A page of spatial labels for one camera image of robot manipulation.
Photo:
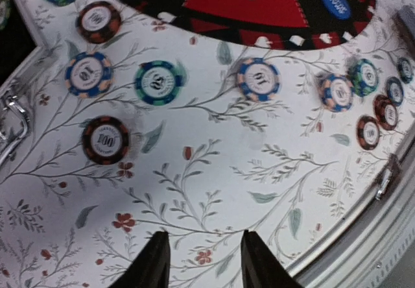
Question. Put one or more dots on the front aluminium rail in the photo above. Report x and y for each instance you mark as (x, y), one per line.
(368, 242)

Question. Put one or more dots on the red black 100 chip pile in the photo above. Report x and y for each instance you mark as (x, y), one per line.
(368, 133)
(385, 112)
(98, 22)

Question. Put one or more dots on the blue green 50 chip stack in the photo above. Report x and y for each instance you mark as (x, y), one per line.
(158, 82)

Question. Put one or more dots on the round red black poker mat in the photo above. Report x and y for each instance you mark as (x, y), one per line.
(274, 24)

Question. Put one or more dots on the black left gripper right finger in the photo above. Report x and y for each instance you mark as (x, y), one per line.
(260, 268)

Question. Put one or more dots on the red black 100 chip stack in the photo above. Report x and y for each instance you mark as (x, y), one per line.
(105, 140)

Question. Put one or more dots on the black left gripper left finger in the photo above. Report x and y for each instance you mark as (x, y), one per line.
(151, 267)

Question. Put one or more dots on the blue small blind button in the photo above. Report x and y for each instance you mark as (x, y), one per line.
(340, 9)

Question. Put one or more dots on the blue card deck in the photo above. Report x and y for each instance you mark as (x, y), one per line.
(405, 16)

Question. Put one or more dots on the aluminium poker case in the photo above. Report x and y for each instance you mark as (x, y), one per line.
(23, 52)

